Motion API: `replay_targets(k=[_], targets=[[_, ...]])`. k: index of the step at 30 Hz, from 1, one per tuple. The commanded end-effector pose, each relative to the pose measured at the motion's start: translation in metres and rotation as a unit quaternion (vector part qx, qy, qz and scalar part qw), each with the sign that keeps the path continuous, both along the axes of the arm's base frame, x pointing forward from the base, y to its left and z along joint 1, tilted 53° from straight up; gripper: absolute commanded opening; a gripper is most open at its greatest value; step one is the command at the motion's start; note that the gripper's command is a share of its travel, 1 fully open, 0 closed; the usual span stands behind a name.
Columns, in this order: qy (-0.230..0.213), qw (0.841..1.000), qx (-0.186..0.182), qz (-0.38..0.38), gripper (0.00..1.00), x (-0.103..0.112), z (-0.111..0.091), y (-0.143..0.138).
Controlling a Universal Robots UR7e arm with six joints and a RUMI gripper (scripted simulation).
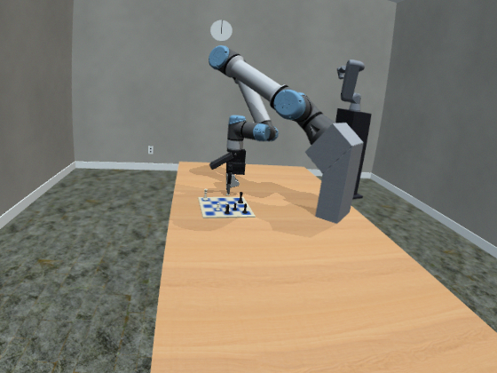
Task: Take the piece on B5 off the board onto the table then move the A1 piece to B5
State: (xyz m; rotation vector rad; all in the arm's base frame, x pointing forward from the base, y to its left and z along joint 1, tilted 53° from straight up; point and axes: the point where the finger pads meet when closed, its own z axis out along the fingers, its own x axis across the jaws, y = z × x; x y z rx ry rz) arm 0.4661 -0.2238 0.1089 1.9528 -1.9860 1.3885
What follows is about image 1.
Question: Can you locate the blue and white chessboard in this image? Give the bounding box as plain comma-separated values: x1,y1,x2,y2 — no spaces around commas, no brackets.
198,197,256,218

